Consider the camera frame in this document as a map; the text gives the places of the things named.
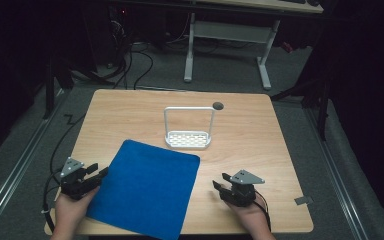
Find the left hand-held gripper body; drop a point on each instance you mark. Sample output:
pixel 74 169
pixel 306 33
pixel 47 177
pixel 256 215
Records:
pixel 71 181

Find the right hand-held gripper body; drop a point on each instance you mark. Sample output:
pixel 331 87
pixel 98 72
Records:
pixel 241 191

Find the blue cloth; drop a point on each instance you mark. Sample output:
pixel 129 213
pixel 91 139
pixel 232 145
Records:
pixel 146 190

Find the person's right hand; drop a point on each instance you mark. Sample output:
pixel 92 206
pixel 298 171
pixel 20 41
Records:
pixel 251 216

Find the person's left hand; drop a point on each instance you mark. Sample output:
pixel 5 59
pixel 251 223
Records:
pixel 70 211

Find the grey tape strip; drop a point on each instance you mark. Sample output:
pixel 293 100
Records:
pixel 303 200

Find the black round table grommet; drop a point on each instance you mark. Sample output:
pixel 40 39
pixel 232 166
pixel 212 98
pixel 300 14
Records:
pixel 218 106

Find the black metal stand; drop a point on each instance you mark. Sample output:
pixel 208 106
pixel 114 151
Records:
pixel 320 100
pixel 49 86

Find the small red object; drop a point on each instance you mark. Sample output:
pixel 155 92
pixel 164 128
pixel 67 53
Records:
pixel 287 47

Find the white desk with metal legs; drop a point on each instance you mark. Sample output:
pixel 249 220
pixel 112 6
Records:
pixel 233 31

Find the metal floor rail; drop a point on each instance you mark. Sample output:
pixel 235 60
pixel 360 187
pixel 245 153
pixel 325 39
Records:
pixel 16 166
pixel 340 180

